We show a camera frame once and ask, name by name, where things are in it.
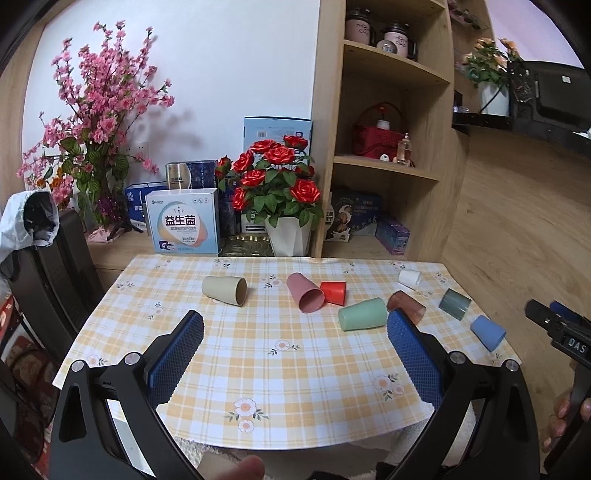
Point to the dark blue box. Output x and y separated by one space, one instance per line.
202 175

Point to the white probiotic box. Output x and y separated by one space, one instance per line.
184 221

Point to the pink jar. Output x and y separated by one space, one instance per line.
398 33
358 27

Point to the orange flower plant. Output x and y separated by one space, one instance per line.
487 64

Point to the wooden shelf unit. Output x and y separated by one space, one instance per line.
387 81

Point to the small glass bottle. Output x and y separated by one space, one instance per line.
404 151

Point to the person's right hand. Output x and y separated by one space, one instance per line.
557 424

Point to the purple blue small box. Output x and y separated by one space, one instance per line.
393 235

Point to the beige plastic cup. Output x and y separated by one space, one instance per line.
227 289

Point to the grey-green translucent cup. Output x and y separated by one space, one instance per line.
455 304

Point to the black chair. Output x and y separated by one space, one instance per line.
56 287

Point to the pink jar right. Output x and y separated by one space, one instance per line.
398 33

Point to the green plastic cup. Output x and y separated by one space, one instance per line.
365 315

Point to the pink cherry blossom branches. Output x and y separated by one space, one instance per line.
79 158

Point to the silver tin box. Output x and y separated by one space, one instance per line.
178 176

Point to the white grey jacket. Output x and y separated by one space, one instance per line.
30 218

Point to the light blue upright box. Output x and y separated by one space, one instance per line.
259 128

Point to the red rose bouquet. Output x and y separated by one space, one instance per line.
273 180

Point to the brown translucent cup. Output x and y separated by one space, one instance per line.
411 307

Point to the pink plastic cup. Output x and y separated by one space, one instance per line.
308 296

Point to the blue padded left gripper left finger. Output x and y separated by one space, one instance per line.
168 356

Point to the pink jar left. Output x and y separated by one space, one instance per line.
358 27

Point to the person's left hand thumb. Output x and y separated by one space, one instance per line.
217 467

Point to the red plastic cup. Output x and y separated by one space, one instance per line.
335 292

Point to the red basket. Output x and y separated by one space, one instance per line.
373 135

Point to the gold patterned tin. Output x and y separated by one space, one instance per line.
244 245

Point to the white faceted flower pot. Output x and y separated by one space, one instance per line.
288 238

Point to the white plastic cup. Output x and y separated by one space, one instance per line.
410 278

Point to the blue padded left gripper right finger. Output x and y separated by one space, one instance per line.
422 355

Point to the dark illustrated box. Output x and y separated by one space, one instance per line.
352 213

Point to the white plant pot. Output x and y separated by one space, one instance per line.
494 99

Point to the yellow plaid tablecloth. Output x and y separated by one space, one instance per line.
267 376

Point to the blue plastic cup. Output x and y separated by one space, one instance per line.
488 332

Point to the blue white flat box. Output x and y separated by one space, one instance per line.
134 195

